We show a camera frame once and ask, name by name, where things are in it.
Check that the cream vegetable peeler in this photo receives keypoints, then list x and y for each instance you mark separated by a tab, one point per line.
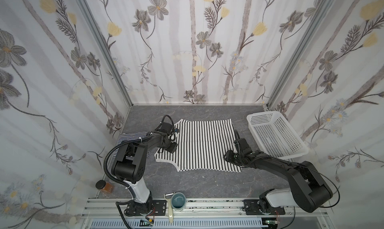
168	198

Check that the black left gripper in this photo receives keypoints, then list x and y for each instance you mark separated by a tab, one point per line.
170	145

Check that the aluminium frame rail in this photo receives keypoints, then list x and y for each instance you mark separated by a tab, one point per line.
195	208

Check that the spice jar with dark lid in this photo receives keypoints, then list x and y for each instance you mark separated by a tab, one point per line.
104	186

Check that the white vented cable duct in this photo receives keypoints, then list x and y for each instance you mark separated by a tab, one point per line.
199	223

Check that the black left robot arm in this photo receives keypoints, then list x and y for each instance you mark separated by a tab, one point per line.
129	158

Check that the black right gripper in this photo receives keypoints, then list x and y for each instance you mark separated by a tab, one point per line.
233	157

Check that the black white striped tank top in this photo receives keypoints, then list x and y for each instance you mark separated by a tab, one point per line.
201	145

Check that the white plastic laundry basket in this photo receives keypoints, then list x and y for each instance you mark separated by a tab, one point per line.
275	136

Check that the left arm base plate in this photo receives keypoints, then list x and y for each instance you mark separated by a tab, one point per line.
158	207

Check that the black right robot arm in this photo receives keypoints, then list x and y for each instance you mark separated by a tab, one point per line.
307	188

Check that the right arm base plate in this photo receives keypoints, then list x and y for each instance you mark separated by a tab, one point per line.
258	207

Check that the teal mug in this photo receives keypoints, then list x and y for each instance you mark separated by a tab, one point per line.
178	201

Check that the blue white striped tank top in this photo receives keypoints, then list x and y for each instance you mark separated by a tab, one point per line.
131	150

